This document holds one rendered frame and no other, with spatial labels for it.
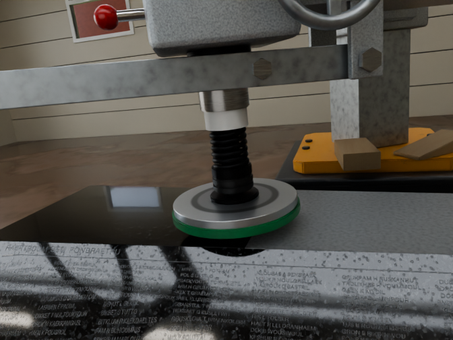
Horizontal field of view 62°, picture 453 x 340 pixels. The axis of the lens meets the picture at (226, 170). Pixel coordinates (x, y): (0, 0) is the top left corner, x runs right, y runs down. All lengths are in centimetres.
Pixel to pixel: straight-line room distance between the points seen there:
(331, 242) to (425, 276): 13
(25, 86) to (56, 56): 806
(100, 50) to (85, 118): 143
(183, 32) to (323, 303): 40
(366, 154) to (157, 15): 75
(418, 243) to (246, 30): 38
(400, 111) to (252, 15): 95
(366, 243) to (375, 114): 79
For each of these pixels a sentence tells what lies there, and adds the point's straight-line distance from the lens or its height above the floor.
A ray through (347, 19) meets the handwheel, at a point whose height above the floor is 113.
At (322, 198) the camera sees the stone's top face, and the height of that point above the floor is 82.
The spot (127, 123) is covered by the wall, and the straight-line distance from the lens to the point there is 789.
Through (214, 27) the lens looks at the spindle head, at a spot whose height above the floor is 114.
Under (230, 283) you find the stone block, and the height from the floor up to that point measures 78.
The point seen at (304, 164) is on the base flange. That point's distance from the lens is 122.
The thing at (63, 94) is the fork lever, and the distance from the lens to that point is 57.
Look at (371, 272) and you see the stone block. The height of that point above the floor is 80.
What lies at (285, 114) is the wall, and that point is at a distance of 681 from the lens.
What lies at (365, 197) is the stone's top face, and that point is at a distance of 78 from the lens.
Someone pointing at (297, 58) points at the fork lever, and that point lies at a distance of 58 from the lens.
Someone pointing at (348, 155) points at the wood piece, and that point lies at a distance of 109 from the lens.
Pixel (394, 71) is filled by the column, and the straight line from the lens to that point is 136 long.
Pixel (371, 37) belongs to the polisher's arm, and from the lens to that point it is 59.
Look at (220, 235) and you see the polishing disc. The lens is 56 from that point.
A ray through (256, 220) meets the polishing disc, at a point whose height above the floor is 87.
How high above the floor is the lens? 109
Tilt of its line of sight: 15 degrees down
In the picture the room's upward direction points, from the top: 6 degrees counter-clockwise
